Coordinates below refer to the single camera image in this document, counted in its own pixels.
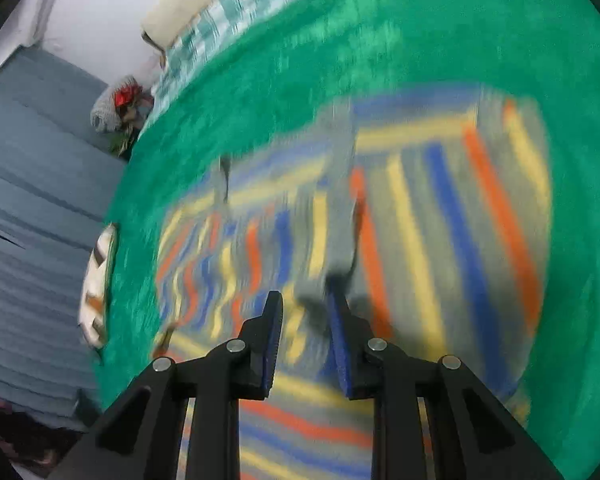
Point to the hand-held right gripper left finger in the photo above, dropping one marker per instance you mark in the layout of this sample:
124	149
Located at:
275	340

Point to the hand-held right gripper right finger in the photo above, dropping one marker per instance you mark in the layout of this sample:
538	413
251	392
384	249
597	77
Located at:
337	340

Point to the striped knit sweater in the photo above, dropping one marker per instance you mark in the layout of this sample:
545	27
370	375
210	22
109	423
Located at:
430	220

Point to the pile of clothes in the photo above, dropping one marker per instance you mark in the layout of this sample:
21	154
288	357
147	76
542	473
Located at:
122	110

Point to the brown patterned cushion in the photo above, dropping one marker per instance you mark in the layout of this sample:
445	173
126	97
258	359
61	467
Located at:
96	285

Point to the grey-blue curtain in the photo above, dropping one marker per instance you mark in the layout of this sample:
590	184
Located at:
30	185

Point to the green plush blanket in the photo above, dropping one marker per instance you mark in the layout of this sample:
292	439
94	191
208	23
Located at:
380	35

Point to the green checked bedsheet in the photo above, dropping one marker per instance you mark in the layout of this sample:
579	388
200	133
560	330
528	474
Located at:
230	10

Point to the cream pillow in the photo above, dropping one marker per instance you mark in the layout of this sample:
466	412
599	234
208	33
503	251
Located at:
190	5

